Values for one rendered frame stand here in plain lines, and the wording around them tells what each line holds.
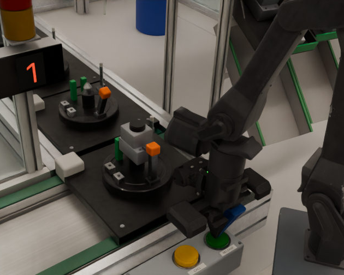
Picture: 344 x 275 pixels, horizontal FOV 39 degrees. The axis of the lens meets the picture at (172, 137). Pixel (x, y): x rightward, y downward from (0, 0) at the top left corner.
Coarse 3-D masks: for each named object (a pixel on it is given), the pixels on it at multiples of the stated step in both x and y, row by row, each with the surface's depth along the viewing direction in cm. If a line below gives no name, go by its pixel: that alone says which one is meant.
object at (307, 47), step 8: (240, 0) 93; (280, 0) 102; (240, 8) 94; (248, 8) 99; (240, 16) 95; (248, 16) 98; (240, 24) 95; (248, 24) 93; (256, 24) 97; (264, 24) 98; (248, 32) 93; (256, 32) 96; (264, 32) 96; (248, 40) 94; (256, 40) 92; (312, 40) 96; (256, 48) 92; (296, 48) 94; (304, 48) 95; (312, 48) 96
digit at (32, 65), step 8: (24, 56) 79; (32, 56) 79; (40, 56) 80; (16, 64) 78; (24, 64) 79; (32, 64) 80; (40, 64) 81; (24, 72) 80; (32, 72) 81; (40, 72) 82; (24, 80) 81; (32, 80) 82; (40, 80) 83; (24, 88) 81
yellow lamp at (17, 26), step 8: (0, 8) 75; (32, 8) 77; (8, 16) 75; (16, 16) 75; (24, 16) 75; (32, 16) 77; (8, 24) 76; (16, 24) 76; (24, 24) 76; (32, 24) 77; (8, 32) 77; (16, 32) 76; (24, 32) 77; (32, 32) 78; (16, 40) 77
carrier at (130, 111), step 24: (72, 96) 114; (96, 96) 117; (120, 96) 121; (48, 120) 111; (72, 120) 108; (96, 120) 108; (120, 120) 112; (144, 120) 113; (72, 144) 104; (96, 144) 104
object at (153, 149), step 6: (150, 144) 87; (156, 144) 87; (144, 150) 89; (150, 150) 87; (156, 150) 87; (150, 156) 88; (156, 156) 88; (150, 162) 89; (156, 162) 89; (150, 168) 89; (156, 168) 90; (150, 174) 90; (156, 174) 91
